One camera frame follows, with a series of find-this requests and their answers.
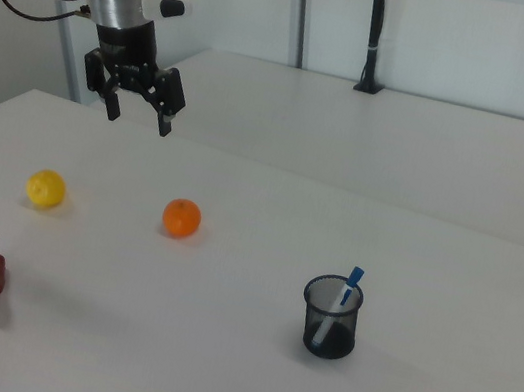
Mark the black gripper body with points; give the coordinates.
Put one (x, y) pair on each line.
(125, 47)

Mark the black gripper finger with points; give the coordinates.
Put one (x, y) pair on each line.
(113, 104)
(171, 93)

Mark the blue and white marker pen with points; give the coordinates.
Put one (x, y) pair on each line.
(338, 303)

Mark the black mesh pen cup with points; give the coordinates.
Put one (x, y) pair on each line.
(329, 337)

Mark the yellow lemon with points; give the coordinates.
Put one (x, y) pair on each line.
(45, 188)

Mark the orange fruit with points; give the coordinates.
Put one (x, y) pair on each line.
(181, 218)

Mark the grey slanted wall post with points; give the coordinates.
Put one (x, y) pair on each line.
(69, 55)

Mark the grey vertical wall post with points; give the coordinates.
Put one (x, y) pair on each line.
(300, 15)

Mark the black camera stand pole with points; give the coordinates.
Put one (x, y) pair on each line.
(374, 33)

